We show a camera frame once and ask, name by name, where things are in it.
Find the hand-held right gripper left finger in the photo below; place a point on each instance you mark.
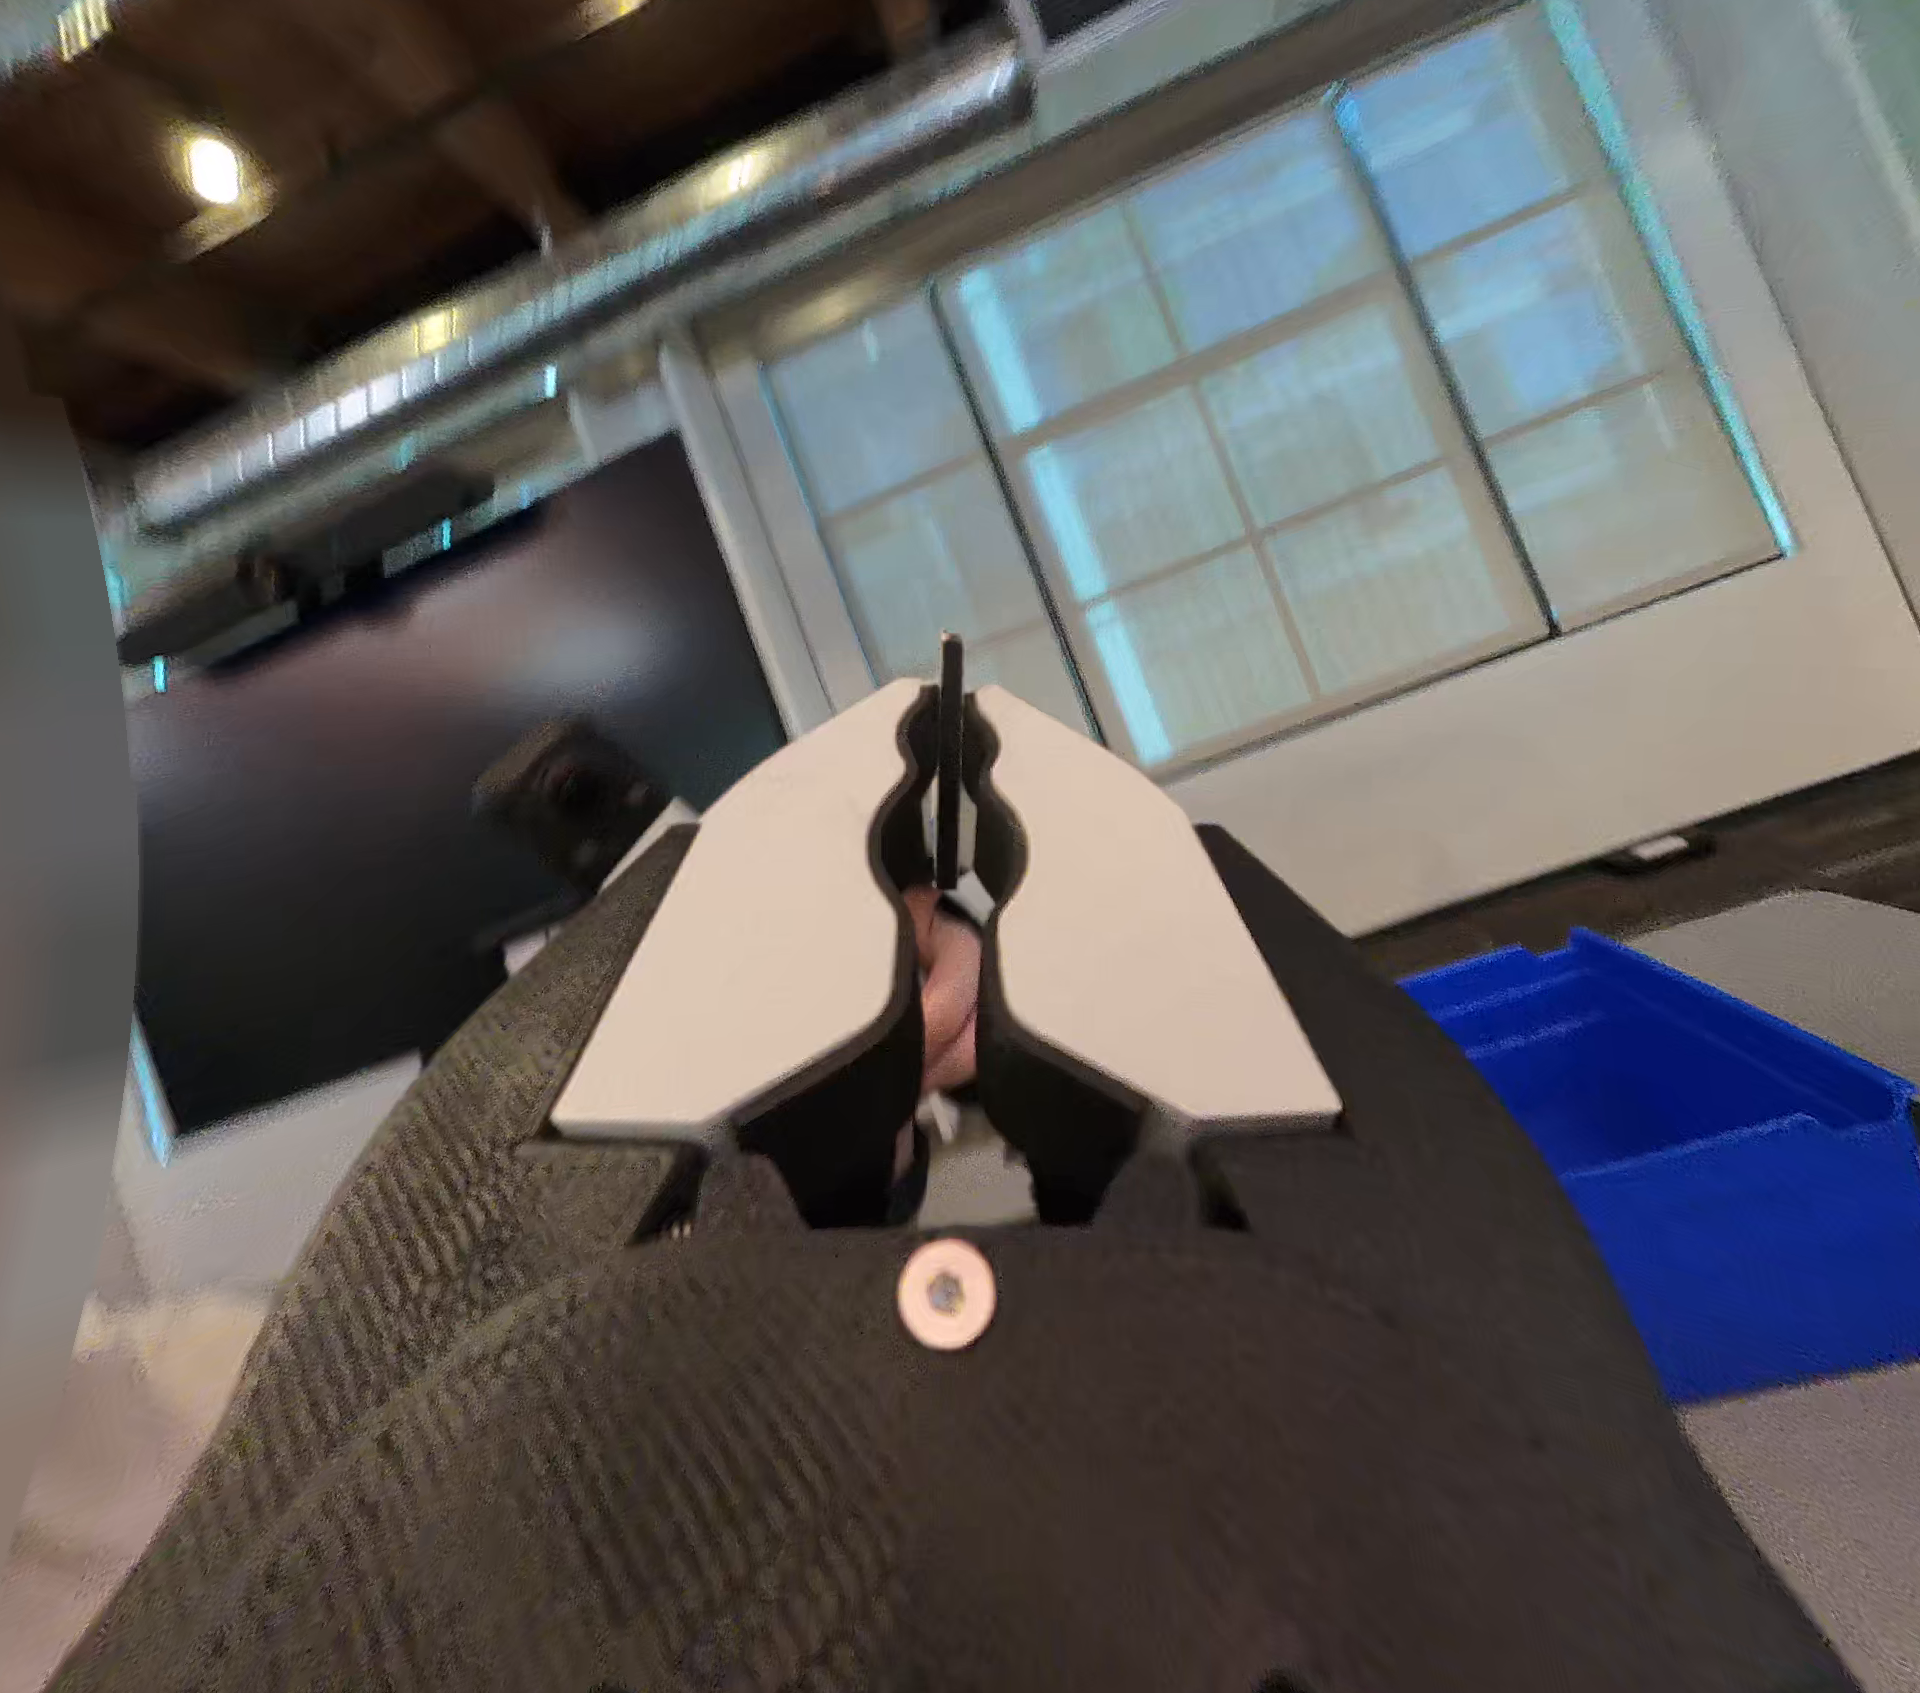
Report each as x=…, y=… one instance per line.
x=750, y=944

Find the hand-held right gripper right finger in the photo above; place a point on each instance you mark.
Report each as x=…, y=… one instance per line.
x=1155, y=960

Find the thin black plate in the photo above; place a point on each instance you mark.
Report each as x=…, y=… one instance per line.
x=952, y=763

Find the person's left hand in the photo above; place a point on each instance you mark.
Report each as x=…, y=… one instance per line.
x=949, y=1004

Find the white floor outlet box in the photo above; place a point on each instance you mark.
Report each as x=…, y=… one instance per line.
x=1650, y=850

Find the white table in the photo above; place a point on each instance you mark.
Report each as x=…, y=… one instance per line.
x=255, y=1183

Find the large gridded window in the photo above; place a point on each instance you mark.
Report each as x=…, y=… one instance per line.
x=1290, y=418

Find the blue plastic bin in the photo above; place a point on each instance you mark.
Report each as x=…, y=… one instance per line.
x=1724, y=1214

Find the round ceiling light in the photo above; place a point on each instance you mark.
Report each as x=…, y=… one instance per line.
x=212, y=169

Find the large black wall screen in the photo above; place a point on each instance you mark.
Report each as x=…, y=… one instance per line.
x=374, y=823

